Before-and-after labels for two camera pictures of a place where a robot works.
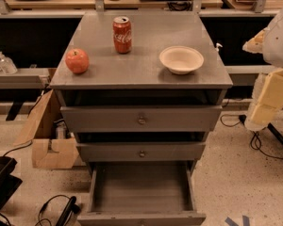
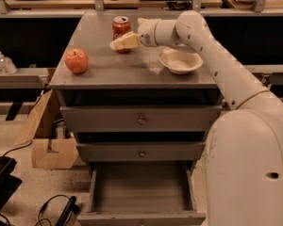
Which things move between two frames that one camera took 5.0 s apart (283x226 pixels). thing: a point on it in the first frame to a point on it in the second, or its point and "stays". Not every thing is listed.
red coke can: x=123 y=34 stays
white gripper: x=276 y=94 to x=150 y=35
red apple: x=77 y=60 stays
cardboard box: x=46 y=130 stays
